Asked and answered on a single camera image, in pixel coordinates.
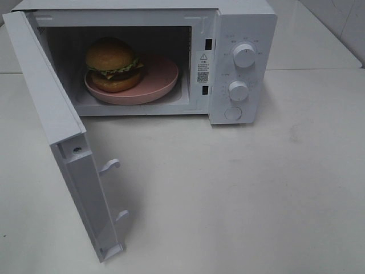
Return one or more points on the white microwave oven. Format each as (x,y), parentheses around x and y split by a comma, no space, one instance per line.
(174,29)

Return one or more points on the round white door button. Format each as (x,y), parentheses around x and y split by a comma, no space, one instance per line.
(233,113)

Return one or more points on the burger with lettuce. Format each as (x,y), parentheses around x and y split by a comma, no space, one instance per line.
(112,65)

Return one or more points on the white microwave door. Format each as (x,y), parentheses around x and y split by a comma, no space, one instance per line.
(66,135)

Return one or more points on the lower white dial knob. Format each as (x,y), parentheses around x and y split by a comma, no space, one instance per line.
(238,91)

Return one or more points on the pink round plate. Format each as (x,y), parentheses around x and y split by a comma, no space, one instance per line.
(154,77)

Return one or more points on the white warning label sticker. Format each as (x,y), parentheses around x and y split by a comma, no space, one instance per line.
(203,64)

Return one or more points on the white dial knob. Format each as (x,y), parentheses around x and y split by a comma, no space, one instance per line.
(244,54)
(238,91)

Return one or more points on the upper white dial knob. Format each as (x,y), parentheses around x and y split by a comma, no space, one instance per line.
(244,54)

